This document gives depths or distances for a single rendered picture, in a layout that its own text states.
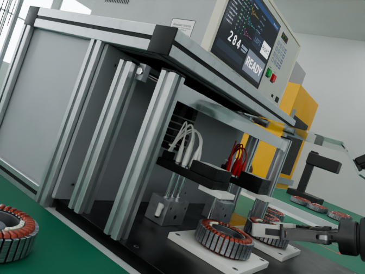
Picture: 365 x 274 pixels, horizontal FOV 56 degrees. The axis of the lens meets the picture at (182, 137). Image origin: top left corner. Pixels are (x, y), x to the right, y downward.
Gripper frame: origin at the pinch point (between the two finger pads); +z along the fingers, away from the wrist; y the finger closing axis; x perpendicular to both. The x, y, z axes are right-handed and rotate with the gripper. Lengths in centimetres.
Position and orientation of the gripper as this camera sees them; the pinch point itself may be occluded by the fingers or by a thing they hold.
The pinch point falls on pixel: (268, 229)
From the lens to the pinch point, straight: 91.4
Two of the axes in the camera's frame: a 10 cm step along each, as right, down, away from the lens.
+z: -8.4, 0.4, 5.4
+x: -0.6, 9.8, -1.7
